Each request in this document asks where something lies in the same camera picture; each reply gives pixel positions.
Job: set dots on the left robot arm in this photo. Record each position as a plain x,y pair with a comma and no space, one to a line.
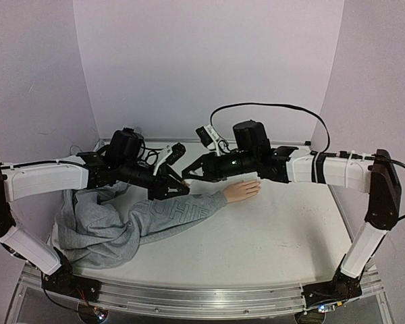
84,170

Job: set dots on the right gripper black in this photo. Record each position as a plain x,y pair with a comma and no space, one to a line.
206,165

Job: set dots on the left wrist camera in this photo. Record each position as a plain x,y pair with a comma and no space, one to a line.
168,156

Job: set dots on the grey hoodie sweatshirt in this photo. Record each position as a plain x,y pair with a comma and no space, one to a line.
93,234

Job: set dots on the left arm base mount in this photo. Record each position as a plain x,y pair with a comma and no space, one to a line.
64,282

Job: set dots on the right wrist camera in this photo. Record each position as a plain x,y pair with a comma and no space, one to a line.
211,140

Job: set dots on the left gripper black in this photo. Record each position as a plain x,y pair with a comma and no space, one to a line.
160,189

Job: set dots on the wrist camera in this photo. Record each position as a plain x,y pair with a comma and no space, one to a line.
211,140
168,156

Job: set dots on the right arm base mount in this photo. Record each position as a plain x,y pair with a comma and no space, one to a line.
340,288

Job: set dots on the mannequin hand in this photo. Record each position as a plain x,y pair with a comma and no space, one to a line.
242,190

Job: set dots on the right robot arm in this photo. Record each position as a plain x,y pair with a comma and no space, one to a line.
374,175

